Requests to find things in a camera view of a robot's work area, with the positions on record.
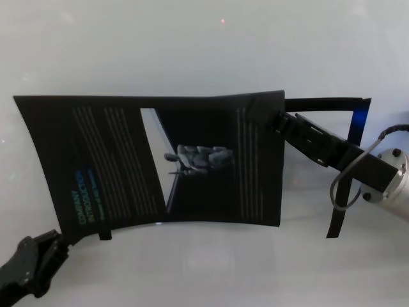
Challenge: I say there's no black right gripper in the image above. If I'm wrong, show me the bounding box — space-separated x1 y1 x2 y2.
249 95 397 194

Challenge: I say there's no black company introduction poster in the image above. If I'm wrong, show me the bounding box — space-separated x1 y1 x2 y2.
12 89 286 246

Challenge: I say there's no black tape frame outline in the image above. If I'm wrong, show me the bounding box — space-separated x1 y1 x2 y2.
98 96 373 241

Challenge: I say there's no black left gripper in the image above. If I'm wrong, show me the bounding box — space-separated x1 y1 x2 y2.
0 228 77 290

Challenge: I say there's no grey right gripper cable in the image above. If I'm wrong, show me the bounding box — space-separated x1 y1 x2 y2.
329 122 409 212

